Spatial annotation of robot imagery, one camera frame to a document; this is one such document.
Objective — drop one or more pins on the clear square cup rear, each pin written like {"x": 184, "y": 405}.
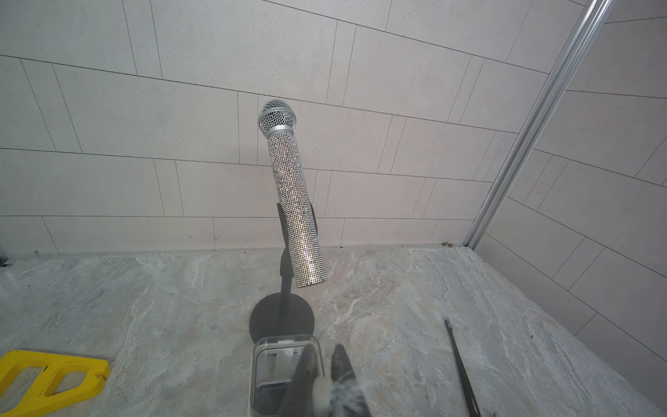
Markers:
{"x": 274, "y": 362}

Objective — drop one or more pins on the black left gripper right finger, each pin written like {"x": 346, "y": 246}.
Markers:
{"x": 347, "y": 398}

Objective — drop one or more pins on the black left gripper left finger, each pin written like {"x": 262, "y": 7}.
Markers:
{"x": 298, "y": 401}

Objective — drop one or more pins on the glitter silver microphone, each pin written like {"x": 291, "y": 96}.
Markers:
{"x": 277, "y": 122}

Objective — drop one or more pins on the aluminium corner profile right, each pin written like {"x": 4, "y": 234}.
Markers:
{"x": 565, "y": 68}

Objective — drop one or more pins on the yellow triangle plastic piece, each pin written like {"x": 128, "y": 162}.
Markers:
{"x": 42, "y": 397}

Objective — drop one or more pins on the black microphone stand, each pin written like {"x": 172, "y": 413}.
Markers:
{"x": 283, "y": 313}

